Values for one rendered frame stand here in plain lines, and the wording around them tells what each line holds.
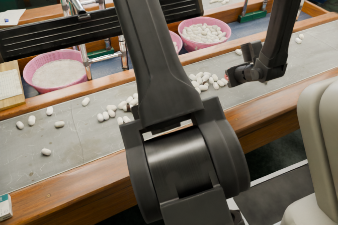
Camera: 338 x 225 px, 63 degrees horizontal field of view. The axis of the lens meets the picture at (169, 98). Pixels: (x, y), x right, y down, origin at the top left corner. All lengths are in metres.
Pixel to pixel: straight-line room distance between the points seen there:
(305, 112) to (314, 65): 1.13
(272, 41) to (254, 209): 0.46
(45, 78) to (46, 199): 0.57
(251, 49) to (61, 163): 0.68
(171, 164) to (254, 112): 0.80
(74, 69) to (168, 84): 1.02
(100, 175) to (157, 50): 0.61
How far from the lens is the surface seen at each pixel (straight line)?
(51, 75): 1.27
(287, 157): 1.96
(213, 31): 1.50
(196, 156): 0.25
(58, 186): 0.86
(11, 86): 1.20
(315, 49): 1.53
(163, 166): 0.25
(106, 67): 1.35
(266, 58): 0.82
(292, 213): 0.31
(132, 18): 0.29
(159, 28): 0.29
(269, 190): 0.53
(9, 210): 0.85
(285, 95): 1.15
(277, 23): 0.77
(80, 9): 0.84
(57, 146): 0.98
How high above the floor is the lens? 1.48
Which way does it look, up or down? 44 degrees down
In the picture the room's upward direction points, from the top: 1 degrees clockwise
